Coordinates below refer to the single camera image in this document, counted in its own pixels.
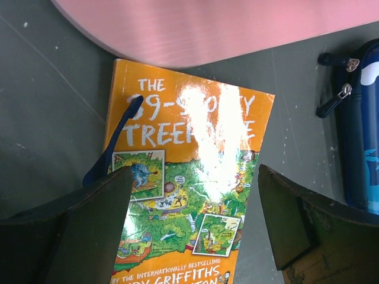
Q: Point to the orange Treehouse book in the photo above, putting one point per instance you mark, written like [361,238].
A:
[192,147]

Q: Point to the blue dinosaur pencil case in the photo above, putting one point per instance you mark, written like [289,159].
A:
[355,103]

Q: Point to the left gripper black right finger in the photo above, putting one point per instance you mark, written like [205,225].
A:
[315,239]

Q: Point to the pink three-tier shelf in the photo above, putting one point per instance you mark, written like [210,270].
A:
[181,34]

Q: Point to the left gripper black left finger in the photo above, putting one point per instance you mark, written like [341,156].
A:
[73,239]

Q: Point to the navy blue backpack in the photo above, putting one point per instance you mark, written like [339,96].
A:
[100,168]

